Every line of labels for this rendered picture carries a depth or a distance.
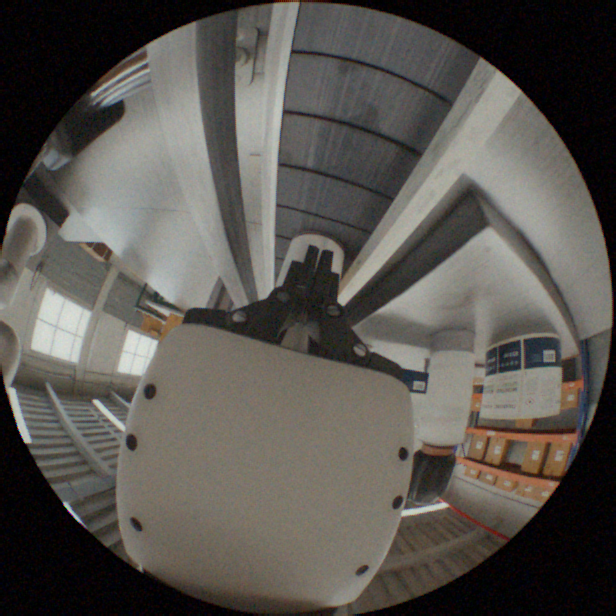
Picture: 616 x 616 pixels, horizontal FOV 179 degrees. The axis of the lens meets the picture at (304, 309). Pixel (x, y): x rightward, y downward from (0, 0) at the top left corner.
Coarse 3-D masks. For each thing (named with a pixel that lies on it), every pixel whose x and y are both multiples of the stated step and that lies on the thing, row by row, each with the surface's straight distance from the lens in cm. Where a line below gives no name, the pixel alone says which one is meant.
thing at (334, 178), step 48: (336, 48) 12; (384, 48) 12; (432, 48) 12; (288, 96) 12; (336, 96) 12; (384, 96) 12; (432, 96) 12; (288, 144) 13; (336, 144) 12; (384, 144) 12; (288, 192) 15; (336, 192) 14; (384, 192) 14; (288, 240) 19
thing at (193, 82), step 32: (192, 32) 4; (224, 32) 5; (160, 64) 5; (192, 64) 4; (224, 64) 5; (160, 96) 5; (192, 96) 4; (224, 96) 5; (192, 128) 5; (224, 128) 5; (192, 160) 5; (224, 160) 5; (192, 192) 6; (224, 192) 6; (224, 224) 6; (224, 256) 8; (256, 288) 13
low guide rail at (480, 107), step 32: (480, 64) 11; (480, 96) 9; (512, 96) 10; (448, 128) 10; (480, 128) 9; (448, 160) 9; (416, 192) 10; (384, 224) 12; (416, 224) 11; (384, 256) 13; (352, 288) 17
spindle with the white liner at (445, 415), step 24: (432, 336) 37; (456, 336) 35; (432, 360) 36; (456, 360) 34; (432, 384) 35; (456, 384) 34; (432, 408) 34; (456, 408) 34; (432, 432) 34; (456, 432) 35; (432, 456) 36; (432, 480) 36
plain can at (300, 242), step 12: (300, 240) 17; (312, 240) 16; (324, 240) 16; (336, 240) 17; (288, 252) 17; (300, 252) 16; (336, 252) 17; (288, 264) 16; (336, 264) 16; (300, 324) 13; (288, 336) 13; (300, 336) 13; (300, 348) 13
